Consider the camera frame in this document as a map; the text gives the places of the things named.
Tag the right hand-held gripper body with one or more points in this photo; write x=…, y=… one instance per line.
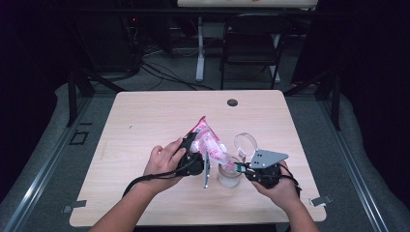
x=266, y=175

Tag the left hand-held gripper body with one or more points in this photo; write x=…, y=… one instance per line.
x=191, y=164

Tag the red and white plastic bag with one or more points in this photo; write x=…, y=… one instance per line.
x=209, y=141

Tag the clear glass jar with lid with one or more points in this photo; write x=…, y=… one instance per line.
x=228, y=180

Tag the person's right hand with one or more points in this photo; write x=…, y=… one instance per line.
x=283, y=193

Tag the person's left hand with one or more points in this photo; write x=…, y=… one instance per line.
x=161, y=167

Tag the grey tape piece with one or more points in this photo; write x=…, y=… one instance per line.
x=77, y=204
x=320, y=200

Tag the white table leg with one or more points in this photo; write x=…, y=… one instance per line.
x=200, y=58

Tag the black metal stand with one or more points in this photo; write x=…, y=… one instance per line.
x=72, y=96
x=336, y=103

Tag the black folding chair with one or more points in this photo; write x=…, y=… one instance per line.
x=254, y=35

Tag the aluminium floor rail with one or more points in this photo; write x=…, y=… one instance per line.
x=354, y=180
x=42, y=180

